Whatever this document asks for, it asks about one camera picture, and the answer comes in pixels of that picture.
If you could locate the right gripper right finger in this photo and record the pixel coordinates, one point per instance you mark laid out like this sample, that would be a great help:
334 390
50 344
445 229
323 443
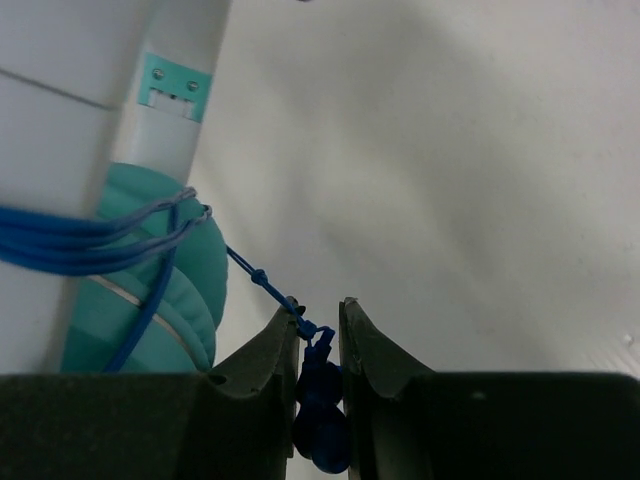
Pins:
411 422

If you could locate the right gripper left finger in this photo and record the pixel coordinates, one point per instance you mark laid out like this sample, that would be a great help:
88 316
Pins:
232 422

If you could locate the teal cat-ear headphones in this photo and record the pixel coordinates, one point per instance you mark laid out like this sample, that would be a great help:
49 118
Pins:
109 262

